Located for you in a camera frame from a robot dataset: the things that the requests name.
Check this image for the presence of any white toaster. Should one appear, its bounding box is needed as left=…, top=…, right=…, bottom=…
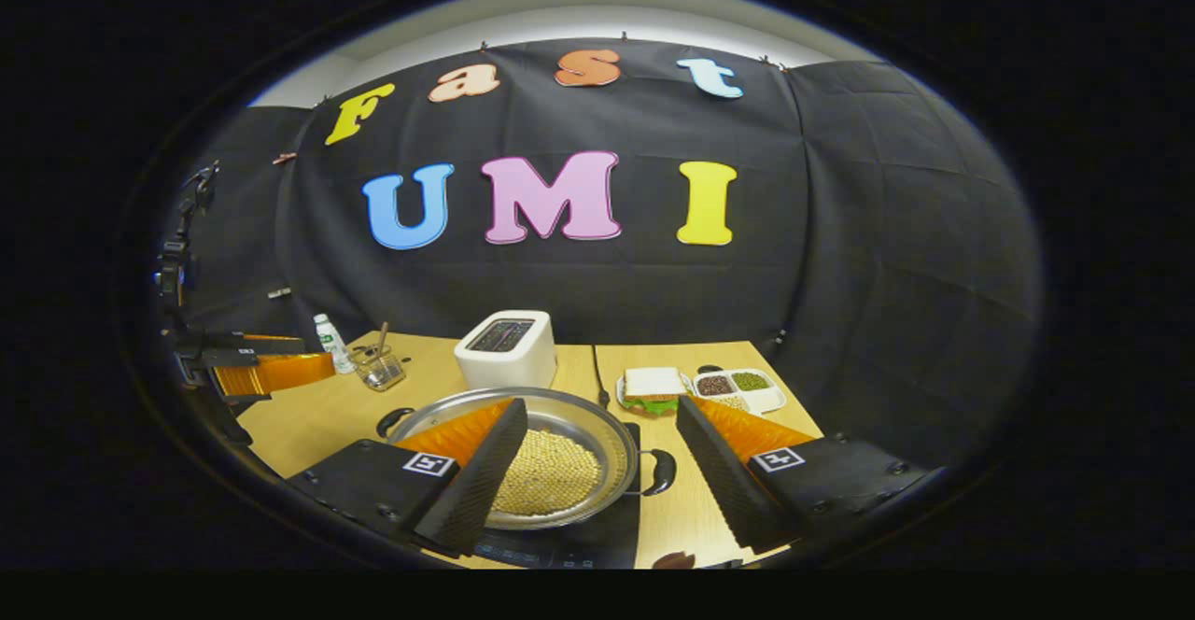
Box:
left=454, top=310, right=557, bottom=391

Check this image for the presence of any pile of yellow soybeans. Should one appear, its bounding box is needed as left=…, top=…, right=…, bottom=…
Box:
left=492, top=429, right=603, bottom=516

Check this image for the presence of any white divided bean tray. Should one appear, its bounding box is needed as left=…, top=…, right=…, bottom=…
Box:
left=693, top=368, right=787, bottom=415

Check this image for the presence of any white round plate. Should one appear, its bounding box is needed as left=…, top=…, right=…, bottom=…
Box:
left=616, top=373, right=696, bottom=418

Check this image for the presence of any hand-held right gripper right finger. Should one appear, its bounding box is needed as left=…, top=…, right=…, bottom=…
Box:
left=675, top=395, right=935, bottom=556

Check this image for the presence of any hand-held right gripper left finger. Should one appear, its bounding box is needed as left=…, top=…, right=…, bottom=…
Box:
left=283, top=397, right=530, bottom=558

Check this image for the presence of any black induction cooktop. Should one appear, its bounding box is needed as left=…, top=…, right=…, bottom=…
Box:
left=467, top=422, right=645, bottom=571

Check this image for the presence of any steel pot with black handles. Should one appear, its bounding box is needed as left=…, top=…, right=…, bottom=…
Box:
left=376, top=387, right=677, bottom=531

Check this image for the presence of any white drink bottle green label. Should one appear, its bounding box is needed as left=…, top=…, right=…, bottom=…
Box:
left=313, top=313, right=356, bottom=375

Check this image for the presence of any wire mesh utensil basket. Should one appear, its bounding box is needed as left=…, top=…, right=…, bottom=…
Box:
left=350, top=344, right=408, bottom=392

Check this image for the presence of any black equipment stand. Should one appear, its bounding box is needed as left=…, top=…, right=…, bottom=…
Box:
left=152, top=161, right=221, bottom=327

